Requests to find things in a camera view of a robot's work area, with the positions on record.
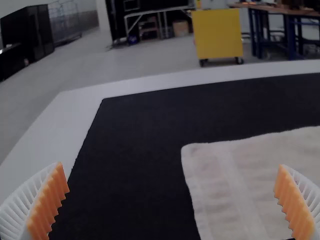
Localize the metal shelf rack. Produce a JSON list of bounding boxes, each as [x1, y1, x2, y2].
[[123, 7, 195, 47]]

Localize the black cabinet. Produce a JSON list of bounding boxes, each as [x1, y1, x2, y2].
[[0, 4, 56, 82]]

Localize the brown carton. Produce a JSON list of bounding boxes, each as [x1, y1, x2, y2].
[[172, 20, 189, 38]]

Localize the yellow wheeled cabinet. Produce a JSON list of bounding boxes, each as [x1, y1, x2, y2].
[[191, 8, 245, 68]]

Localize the blue frame workbench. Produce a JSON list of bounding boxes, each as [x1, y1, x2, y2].
[[228, 0, 320, 61]]

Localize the pale towel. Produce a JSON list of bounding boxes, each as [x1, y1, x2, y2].
[[180, 126, 320, 240]]

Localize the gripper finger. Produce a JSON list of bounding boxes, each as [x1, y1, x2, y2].
[[273, 163, 320, 240], [0, 161, 71, 240]]

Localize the wire mesh cage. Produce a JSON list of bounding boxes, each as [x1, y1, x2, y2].
[[48, 0, 83, 47]]

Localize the black mat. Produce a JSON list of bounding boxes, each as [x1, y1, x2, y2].
[[47, 72, 320, 240]]

